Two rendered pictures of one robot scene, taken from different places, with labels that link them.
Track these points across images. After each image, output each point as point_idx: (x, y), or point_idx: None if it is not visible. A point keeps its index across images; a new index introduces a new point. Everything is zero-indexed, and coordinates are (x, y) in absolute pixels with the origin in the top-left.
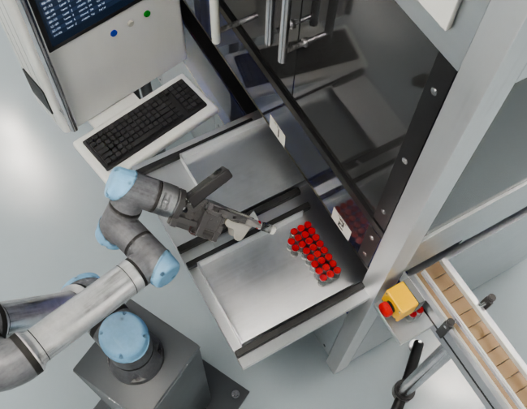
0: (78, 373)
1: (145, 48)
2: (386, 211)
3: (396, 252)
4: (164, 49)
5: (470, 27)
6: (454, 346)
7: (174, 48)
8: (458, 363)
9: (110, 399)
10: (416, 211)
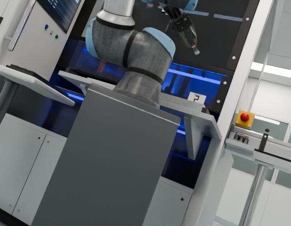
0: (98, 85)
1: (44, 56)
2: (236, 55)
3: (245, 73)
4: (45, 69)
5: None
6: (272, 150)
7: (47, 75)
8: (278, 161)
9: (130, 118)
10: (258, 36)
